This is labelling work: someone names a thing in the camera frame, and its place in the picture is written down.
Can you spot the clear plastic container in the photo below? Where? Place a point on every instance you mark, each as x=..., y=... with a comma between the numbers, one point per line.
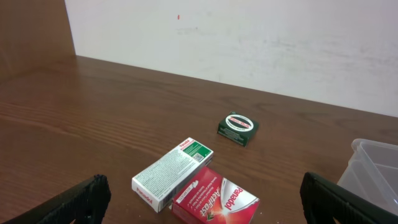
x=372, y=173

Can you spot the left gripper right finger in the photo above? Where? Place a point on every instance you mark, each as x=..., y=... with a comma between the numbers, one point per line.
x=327, y=203

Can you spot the dark green square box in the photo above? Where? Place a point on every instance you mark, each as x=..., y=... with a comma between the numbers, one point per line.
x=238, y=128

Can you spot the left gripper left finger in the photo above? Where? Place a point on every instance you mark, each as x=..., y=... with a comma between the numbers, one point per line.
x=85, y=202

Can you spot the red Panadol ActiFast box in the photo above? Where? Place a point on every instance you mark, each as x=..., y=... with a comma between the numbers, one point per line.
x=211, y=198

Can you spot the white green Panadol box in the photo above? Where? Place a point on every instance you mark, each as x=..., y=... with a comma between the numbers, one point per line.
x=158, y=184

